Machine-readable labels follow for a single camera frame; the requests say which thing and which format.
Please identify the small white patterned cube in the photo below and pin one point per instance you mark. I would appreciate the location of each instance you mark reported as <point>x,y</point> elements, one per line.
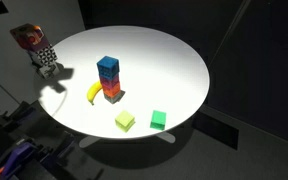
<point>49,71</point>

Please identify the black white patterned cube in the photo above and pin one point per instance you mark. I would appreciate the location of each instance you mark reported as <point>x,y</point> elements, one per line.
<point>43,57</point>

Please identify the orange block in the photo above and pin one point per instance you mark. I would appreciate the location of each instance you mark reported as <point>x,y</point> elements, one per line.
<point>111,91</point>

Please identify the grey block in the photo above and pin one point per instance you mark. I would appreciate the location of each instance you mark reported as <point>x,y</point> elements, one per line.
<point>115,98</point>

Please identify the colourful number cube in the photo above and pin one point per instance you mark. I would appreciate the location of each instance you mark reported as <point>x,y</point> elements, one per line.
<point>30,37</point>

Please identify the white round table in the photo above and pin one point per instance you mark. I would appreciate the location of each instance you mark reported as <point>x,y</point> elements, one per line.
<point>157,72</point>

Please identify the yellow block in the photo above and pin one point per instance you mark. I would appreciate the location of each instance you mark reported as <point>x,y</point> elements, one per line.
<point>124,121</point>

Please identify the purple orange clamp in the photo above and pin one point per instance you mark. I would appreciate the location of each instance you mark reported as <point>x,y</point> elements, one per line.
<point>15,158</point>

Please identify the blue block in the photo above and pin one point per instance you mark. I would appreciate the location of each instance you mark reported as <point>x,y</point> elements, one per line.
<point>108,67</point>

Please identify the yellow banana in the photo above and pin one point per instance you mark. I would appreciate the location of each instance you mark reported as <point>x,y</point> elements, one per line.
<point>93,90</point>

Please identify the black clamp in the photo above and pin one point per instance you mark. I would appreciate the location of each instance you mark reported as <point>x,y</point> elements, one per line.
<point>50,155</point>

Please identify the green block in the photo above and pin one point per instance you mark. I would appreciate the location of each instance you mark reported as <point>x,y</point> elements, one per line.
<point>158,120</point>

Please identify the magenta block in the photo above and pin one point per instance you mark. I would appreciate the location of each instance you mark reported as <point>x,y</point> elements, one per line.
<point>109,83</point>

